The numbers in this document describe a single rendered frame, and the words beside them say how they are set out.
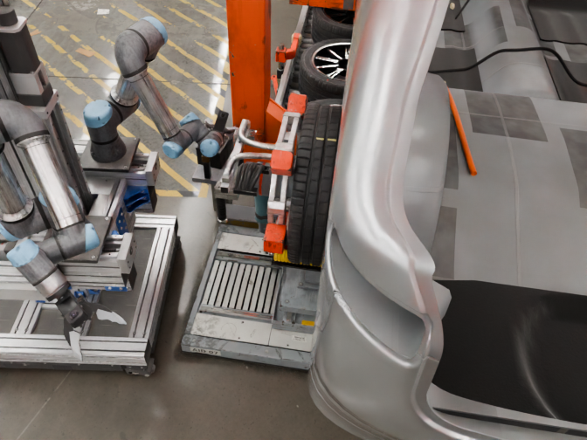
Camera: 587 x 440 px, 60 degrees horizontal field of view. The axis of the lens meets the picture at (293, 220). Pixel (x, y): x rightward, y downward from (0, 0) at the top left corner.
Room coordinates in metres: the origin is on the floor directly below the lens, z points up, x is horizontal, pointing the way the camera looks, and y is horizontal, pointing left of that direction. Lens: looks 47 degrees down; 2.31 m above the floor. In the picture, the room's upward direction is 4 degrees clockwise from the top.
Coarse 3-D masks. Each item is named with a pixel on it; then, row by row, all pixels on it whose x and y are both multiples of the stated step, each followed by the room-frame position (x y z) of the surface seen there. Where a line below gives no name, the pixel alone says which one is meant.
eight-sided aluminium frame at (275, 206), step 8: (288, 112) 1.68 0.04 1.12; (288, 120) 1.64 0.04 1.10; (296, 120) 1.62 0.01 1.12; (280, 128) 1.57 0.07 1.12; (288, 128) 1.78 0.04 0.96; (296, 128) 1.58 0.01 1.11; (280, 136) 1.52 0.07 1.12; (280, 144) 1.47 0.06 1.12; (288, 144) 1.48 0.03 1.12; (296, 144) 1.79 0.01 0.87; (296, 152) 1.79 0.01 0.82; (272, 176) 1.38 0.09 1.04; (288, 176) 1.40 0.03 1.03; (272, 184) 1.36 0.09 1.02; (272, 192) 1.34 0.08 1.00; (272, 200) 1.32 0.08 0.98; (280, 200) 1.32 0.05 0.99; (288, 200) 1.68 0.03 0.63; (272, 208) 1.30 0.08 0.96; (280, 208) 1.30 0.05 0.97; (288, 208) 1.64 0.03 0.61; (272, 216) 1.30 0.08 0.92; (280, 216) 1.29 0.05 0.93; (288, 216) 1.59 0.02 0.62
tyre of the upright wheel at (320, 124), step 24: (312, 120) 1.55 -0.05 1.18; (336, 120) 1.56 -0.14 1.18; (312, 144) 1.44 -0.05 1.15; (336, 144) 1.45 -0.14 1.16; (312, 168) 1.36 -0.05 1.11; (312, 192) 1.30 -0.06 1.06; (312, 216) 1.25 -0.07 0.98; (288, 240) 1.24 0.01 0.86; (312, 240) 1.23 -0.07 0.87; (312, 264) 1.26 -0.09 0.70
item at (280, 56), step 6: (294, 36) 3.46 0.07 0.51; (300, 36) 3.48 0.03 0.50; (294, 42) 3.40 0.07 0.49; (300, 42) 3.48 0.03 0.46; (294, 48) 3.32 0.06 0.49; (276, 54) 3.23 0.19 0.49; (282, 54) 3.23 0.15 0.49; (288, 54) 3.25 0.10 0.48; (294, 54) 3.28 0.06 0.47; (276, 60) 3.23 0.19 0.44; (282, 60) 3.23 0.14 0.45; (276, 78) 3.58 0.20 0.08; (276, 84) 3.49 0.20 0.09; (276, 90) 3.40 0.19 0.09
